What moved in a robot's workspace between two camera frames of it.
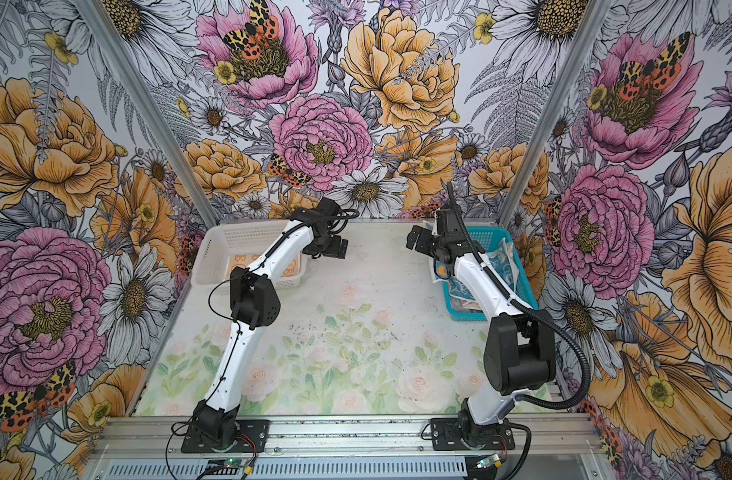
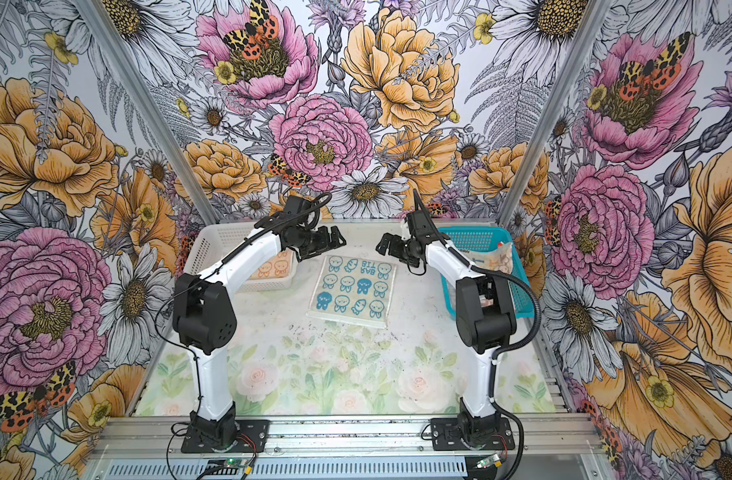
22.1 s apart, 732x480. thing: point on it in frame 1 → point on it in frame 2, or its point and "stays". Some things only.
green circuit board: [233, 462] stays
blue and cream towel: [503, 260] → [353, 291]
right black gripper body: [427, 242] → [401, 248]
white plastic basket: [216, 243] stays
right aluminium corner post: [594, 16] stays
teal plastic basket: [501, 250] stays
